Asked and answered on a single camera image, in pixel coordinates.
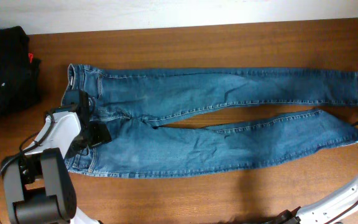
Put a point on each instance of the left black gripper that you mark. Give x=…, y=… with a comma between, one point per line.
x=101, y=135

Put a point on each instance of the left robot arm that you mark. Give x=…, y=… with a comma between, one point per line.
x=37, y=185

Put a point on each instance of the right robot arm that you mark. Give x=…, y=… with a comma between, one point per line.
x=331, y=209

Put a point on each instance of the black folded garment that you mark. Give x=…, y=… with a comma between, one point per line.
x=19, y=72

